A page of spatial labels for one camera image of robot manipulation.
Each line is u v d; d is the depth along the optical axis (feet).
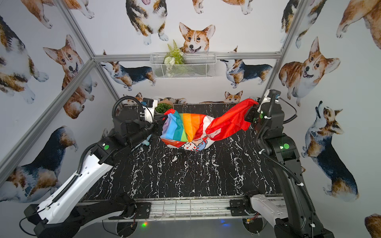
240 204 2.46
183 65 2.86
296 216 1.21
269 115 1.33
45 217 1.19
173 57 2.70
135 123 1.49
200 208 2.46
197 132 2.22
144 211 2.39
